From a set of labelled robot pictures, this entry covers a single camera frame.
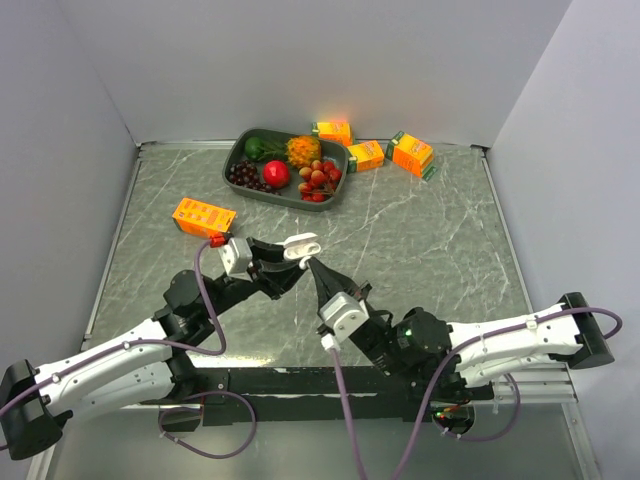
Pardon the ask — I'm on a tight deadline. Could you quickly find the orange box back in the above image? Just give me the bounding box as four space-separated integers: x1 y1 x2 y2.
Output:
311 122 354 147

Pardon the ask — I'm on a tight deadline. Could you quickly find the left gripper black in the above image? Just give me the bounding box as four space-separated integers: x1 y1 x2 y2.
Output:
203 236 311 319

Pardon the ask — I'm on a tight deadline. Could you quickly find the orange spiky fruit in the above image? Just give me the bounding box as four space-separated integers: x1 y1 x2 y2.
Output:
285 136 322 169

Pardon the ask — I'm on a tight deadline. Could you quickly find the white charging case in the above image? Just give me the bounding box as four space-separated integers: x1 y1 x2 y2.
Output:
282 233 322 261

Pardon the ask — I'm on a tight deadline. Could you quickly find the green herb sprig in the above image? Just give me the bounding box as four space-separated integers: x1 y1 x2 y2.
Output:
259 140 288 161

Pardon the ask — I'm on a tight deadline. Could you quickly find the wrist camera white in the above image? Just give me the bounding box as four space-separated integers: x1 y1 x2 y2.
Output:
209 232 253 281
319 292 369 351

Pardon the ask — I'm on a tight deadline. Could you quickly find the aluminium frame left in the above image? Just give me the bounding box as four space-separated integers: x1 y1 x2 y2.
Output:
25 144 144 480

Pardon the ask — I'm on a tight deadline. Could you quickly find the orange box middle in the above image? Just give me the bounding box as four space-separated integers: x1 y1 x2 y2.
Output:
347 140 385 173

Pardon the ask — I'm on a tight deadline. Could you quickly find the orange box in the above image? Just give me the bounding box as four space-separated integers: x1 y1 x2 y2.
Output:
311 122 354 147
385 131 435 181
172 197 236 238
347 140 385 173

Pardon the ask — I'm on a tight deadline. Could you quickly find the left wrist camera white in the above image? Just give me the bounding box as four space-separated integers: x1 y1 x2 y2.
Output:
209 232 253 281

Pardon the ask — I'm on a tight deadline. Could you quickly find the orange box front left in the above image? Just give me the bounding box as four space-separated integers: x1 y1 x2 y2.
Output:
172 197 236 238

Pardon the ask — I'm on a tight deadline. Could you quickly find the dark grey fruit tray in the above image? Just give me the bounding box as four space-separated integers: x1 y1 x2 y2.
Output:
222 127 350 212

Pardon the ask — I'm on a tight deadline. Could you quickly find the red pomegranate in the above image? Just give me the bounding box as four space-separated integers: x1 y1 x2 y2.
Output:
262 160 291 190

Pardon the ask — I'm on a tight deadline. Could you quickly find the orange box right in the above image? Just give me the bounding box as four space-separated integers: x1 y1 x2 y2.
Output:
385 131 435 181

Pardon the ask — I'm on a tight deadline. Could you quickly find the dark grape bunch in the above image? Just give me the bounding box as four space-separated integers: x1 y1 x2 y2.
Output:
226 161 278 195

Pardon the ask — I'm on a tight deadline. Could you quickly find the green fruit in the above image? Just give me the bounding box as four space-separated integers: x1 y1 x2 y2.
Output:
244 136 264 161

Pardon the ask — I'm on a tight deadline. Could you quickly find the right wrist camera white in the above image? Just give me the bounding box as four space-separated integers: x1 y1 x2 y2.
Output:
319 292 369 351

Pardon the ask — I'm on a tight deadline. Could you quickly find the red lychee bunch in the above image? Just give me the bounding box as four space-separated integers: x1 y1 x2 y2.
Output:
298 160 343 203

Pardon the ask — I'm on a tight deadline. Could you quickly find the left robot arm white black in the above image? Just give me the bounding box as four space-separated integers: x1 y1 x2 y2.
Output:
1 234 321 460

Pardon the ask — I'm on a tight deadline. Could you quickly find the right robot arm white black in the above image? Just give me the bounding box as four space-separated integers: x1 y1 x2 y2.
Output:
308 259 614 399

